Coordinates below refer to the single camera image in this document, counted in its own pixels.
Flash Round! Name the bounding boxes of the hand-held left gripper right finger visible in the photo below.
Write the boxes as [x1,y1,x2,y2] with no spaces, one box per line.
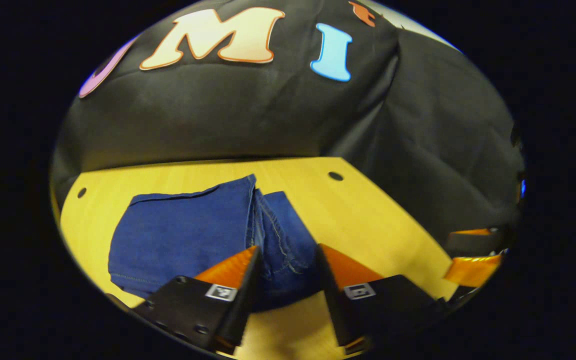
[315,243,449,351]

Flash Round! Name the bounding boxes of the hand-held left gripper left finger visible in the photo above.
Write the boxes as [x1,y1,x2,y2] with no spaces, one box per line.
[130,245,263,353]

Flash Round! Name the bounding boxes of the blue denim jeans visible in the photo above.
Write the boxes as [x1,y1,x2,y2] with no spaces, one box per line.
[108,174,326,313]

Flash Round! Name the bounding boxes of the black backdrop cloth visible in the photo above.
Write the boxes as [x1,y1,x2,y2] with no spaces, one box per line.
[50,0,526,246]

